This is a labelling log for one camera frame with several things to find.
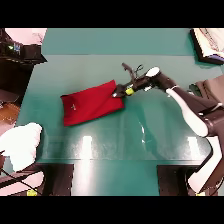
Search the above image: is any white garment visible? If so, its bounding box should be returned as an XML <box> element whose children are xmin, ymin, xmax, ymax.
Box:
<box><xmin>194</xmin><ymin>28</ymin><xmax>224</xmax><ymax>60</ymax></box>

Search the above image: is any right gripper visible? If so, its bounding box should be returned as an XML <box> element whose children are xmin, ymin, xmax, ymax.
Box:
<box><xmin>112</xmin><ymin>82</ymin><xmax>137</xmax><ymax>99</ymax></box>

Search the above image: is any grey garment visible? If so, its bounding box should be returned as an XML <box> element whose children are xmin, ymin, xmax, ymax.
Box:
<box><xmin>188</xmin><ymin>74</ymin><xmax>224</xmax><ymax>105</ymax></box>

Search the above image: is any red T-shirt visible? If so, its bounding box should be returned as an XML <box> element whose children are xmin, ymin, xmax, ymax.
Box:
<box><xmin>60</xmin><ymin>79</ymin><xmax>126</xmax><ymax>128</ymax></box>

